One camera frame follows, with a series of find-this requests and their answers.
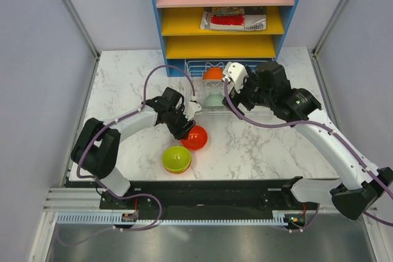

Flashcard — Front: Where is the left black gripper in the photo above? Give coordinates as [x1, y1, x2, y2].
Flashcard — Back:
[166, 106, 196, 141]

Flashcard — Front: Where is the orange bowl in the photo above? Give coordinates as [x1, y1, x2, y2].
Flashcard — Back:
[203, 67, 223, 80]
[164, 164, 191, 174]

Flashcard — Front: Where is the lime green bowl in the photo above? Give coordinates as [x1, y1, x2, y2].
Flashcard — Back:
[162, 146, 192, 169]

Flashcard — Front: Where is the spiral notebook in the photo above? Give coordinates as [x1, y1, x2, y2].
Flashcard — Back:
[244, 6, 267, 31]

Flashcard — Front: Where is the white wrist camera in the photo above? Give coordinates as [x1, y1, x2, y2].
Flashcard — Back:
[222, 62, 249, 93]
[184, 101, 202, 120]

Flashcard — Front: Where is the clear wire dish rack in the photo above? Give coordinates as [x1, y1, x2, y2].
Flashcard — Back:
[184, 59, 277, 120]

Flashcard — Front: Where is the blue shelf unit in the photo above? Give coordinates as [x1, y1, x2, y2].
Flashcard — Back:
[152, 0, 299, 77]

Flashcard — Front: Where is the red cover magazine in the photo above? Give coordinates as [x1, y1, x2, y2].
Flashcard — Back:
[200, 6, 244, 31]

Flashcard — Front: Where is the aluminium frame rail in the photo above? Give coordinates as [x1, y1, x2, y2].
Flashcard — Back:
[44, 187, 378, 214]

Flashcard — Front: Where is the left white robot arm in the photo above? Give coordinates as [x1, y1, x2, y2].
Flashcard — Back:
[71, 87, 201, 209]

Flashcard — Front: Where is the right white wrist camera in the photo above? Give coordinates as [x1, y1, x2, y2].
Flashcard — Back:
[222, 62, 249, 93]

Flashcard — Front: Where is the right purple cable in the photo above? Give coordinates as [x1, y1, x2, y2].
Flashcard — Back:
[221, 79, 393, 234]

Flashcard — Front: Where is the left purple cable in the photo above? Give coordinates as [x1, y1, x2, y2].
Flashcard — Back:
[76, 64, 197, 246]

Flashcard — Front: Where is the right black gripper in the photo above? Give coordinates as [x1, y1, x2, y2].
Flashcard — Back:
[222, 68, 274, 120]

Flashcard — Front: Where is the purple cable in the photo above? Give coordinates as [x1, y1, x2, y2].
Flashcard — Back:
[76, 64, 197, 246]
[221, 79, 393, 234]

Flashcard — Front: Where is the red plastic bowl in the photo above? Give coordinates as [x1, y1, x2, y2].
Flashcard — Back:
[181, 125, 209, 151]

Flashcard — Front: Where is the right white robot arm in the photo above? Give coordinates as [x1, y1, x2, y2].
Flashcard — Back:
[222, 61, 392, 220]

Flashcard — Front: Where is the white slotted cable duct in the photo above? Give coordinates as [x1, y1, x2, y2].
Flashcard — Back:
[56, 212, 288, 226]

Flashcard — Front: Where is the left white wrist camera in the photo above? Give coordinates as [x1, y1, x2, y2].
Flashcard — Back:
[184, 101, 202, 120]

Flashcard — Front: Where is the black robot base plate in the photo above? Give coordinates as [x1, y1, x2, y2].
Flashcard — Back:
[99, 179, 317, 222]

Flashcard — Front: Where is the pale green bowl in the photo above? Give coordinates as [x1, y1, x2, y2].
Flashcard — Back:
[203, 91, 224, 109]

